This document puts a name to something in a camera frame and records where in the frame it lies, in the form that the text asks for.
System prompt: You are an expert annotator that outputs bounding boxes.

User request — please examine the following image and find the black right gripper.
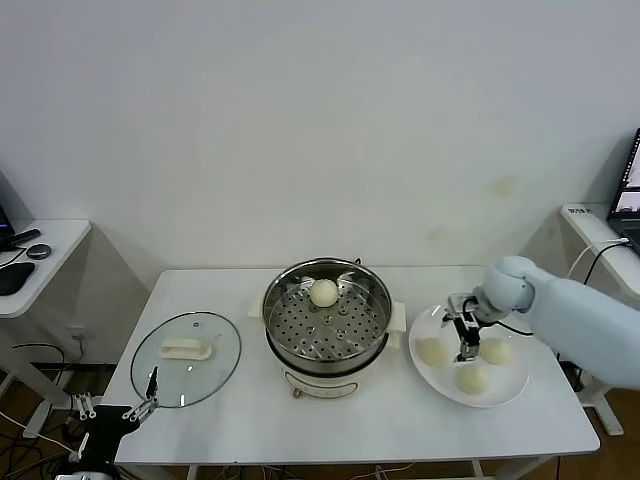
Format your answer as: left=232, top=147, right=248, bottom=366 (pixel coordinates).
left=453, top=295, right=496, bottom=363

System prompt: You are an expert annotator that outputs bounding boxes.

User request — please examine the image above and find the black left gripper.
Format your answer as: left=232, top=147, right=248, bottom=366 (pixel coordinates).
left=73, top=366, right=161, bottom=469

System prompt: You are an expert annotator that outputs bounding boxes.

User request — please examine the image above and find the white steamed baozi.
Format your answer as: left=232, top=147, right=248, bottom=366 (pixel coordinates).
left=309, top=278, right=339, bottom=309
left=479, top=337, right=514, bottom=366
left=454, top=364, right=490, bottom=396
left=417, top=337, right=451, bottom=367

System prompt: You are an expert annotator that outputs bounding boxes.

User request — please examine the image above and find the glass lid with cream handle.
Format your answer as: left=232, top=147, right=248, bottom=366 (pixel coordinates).
left=129, top=310, right=244, bottom=410

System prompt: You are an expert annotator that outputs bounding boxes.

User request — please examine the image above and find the stainless steel steamer basket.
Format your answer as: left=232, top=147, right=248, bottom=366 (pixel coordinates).
left=263, top=257, right=394, bottom=374

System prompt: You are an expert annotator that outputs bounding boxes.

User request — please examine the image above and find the white round plate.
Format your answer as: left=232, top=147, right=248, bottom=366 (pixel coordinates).
left=407, top=302, right=531, bottom=409

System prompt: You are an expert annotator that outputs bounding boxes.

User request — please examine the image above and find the cream electric cooking pot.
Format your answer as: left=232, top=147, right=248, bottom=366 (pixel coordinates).
left=247, top=292, right=409, bottom=401

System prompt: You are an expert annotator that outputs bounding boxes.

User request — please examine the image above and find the white side desk with laptop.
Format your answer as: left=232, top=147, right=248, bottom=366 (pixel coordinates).
left=558, top=203, right=640, bottom=439

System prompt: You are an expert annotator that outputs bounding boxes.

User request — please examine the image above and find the black remote control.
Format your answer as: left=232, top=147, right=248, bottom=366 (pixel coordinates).
left=7, top=228, right=42, bottom=250

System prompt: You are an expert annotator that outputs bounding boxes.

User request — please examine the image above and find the dark computer monitor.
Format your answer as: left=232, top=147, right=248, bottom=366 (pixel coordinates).
left=0, top=168, right=17, bottom=252

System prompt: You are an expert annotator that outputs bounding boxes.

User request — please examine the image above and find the black open laptop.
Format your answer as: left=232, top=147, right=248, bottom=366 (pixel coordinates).
left=605, top=128, right=640, bottom=242

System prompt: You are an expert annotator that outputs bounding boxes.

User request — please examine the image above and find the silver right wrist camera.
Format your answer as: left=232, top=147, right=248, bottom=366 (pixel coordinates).
left=446, top=293, right=476, bottom=321

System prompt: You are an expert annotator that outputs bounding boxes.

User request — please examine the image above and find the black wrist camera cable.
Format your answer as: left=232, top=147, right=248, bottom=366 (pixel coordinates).
left=492, top=319, right=534, bottom=337

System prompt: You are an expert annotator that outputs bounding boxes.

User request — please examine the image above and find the black floor cable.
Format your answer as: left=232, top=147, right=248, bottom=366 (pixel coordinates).
left=12, top=342, right=69, bottom=374

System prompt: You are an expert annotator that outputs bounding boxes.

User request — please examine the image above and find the white floor cable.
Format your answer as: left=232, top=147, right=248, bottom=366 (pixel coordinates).
left=0, top=409, right=76, bottom=456

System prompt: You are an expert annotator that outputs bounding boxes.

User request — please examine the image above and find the black cable with power adapter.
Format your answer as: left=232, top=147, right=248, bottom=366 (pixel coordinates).
left=557, top=242, right=629, bottom=394

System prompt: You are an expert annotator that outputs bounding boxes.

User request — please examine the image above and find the white laptop cable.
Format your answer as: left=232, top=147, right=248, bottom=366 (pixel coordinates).
left=569, top=238, right=630, bottom=281

